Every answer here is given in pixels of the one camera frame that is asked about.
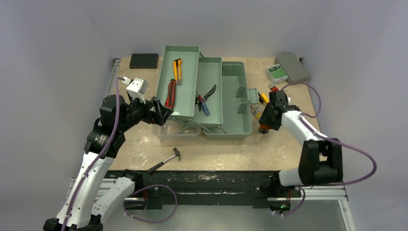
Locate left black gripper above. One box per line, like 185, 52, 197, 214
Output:
117, 93, 172, 132

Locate red black utility knife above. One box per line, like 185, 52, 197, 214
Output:
165, 79, 176, 109

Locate yellow clip hex key set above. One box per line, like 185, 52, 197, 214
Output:
252, 108, 262, 120

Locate yellow handled screwdriver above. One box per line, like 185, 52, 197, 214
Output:
258, 93, 269, 105

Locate black pruning shears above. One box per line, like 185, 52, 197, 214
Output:
195, 84, 217, 111

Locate blue red screwdriver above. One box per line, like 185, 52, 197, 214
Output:
197, 95, 210, 116

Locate translucent green tool box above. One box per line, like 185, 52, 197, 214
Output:
153, 45, 258, 141

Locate yellow handled pliers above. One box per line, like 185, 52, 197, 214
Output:
173, 58, 182, 84

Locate orange hex key set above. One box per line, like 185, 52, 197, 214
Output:
258, 124, 270, 134

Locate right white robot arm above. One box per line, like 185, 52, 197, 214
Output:
258, 90, 343, 196

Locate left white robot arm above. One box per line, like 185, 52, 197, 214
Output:
43, 95, 173, 231

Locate red adjustable wrench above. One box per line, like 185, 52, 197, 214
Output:
268, 84, 280, 92

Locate green white screw box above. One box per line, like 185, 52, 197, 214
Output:
265, 64, 288, 85

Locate grey plastic case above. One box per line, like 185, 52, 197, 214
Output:
275, 52, 311, 83

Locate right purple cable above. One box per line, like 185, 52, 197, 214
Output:
272, 82, 378, 218

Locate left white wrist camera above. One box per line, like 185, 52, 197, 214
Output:
122, 77, 149, 103

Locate black handled hammer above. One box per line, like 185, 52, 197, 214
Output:
147, 147, 181, 174

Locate black network switch box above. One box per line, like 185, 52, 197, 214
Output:
129, 53, 159, 69

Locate aluminium rail frame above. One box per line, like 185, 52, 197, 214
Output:
65, 57, 349, 205

